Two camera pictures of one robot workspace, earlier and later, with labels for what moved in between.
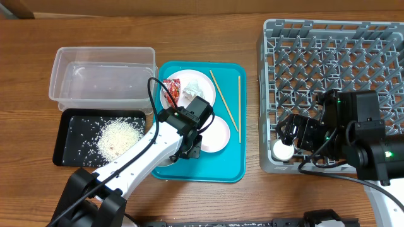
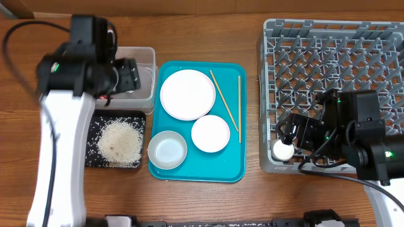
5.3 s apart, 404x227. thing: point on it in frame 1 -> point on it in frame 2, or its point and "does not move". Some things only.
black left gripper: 195,151 -> 130,75
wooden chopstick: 223,99 does not move
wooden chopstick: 239,109 does not move
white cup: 283,151 does not move
